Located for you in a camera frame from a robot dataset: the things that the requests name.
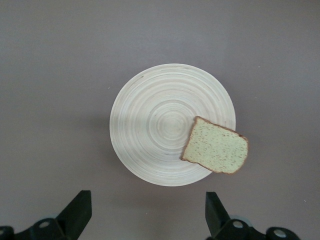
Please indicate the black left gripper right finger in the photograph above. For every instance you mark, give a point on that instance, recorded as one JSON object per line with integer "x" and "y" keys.
{"x": 217, "y": 217}

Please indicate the round wooden plate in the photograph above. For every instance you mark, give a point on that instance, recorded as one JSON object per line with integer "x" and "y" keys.
{"x": 155, "y": 120}

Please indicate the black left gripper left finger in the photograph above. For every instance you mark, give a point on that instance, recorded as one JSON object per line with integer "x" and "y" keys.
{"x": 72, "y": 215}

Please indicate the brown-crust bread slice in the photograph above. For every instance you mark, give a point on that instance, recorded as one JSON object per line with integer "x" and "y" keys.
{"x": 217, "y": 147}

